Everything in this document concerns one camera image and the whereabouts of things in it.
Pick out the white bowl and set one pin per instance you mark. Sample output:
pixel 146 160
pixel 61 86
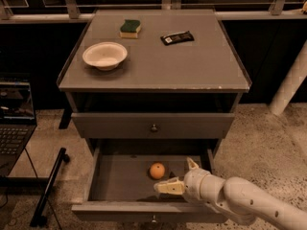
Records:
pixel 105 55

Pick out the middle drawer knob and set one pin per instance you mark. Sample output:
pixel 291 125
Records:
pixel 153 224

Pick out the open middle drawer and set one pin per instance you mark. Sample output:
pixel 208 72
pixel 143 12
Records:
pixel 120 189

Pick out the green yellow sponge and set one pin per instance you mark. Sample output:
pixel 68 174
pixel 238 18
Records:
pixel 130 29

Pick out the metal railing frame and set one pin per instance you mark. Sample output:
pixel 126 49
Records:
pixel 26 11

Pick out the black laptop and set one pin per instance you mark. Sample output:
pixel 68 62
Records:
pixel 17 119

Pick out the orange fruit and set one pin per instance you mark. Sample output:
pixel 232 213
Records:
pixel 157 171

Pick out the black snack bar wrapper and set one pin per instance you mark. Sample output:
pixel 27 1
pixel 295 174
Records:
pixel 176 38

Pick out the grey drawer cabinet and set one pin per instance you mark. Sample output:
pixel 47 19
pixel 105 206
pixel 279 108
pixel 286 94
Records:
pixel 200 76

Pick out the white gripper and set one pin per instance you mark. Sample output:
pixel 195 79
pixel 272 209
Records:
pixel 194 181

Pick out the black table leg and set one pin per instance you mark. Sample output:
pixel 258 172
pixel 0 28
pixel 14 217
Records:
pixel 46 186

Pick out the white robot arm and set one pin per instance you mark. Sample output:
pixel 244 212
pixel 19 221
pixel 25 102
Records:
pixel 235 198

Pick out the top drawer knob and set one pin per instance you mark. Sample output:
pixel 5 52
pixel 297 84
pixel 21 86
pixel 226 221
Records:
pixel 154 128

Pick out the drawer knob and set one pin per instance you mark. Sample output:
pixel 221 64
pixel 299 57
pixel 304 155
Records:
pixel 154 128
pixel 153 224

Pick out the closed top drawer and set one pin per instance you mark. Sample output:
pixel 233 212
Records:
pixel 138 125

